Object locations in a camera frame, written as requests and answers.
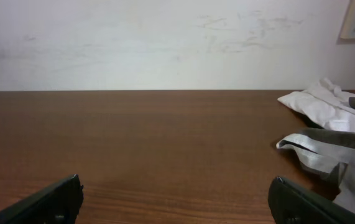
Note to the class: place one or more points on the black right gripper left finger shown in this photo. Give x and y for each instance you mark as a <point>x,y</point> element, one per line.
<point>58,203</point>

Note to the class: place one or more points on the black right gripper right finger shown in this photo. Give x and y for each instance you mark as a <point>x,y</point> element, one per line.
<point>290,203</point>

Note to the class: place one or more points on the grey shorts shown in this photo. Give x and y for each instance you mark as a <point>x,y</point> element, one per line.
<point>328,154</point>

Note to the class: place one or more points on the white shirt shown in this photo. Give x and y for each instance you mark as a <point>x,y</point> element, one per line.
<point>325,104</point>

